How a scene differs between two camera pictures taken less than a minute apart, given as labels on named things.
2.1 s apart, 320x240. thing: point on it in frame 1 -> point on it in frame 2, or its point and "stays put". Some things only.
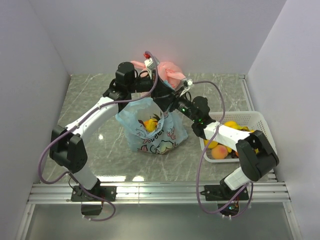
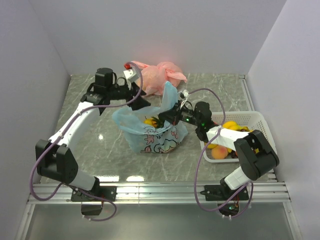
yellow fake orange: [212, 144] stays put
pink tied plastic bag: [170, 72] stays put
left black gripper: [159, 90] -> [139, 102]
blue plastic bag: [148, 128] stays put
